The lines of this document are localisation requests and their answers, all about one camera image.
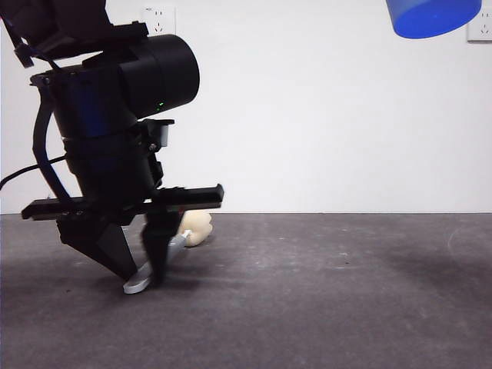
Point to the left wrist pale grey camera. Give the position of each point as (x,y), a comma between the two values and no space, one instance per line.
(164,134)

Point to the white wall socket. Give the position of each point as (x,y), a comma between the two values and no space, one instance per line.
(482,32)
(162,19)

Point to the blue ribbed plastic cup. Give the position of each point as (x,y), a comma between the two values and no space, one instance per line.
(430,19)

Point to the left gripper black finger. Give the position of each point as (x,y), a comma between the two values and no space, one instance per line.
(159,246)
(104,246)

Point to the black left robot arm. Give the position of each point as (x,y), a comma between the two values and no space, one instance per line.
(96,104)

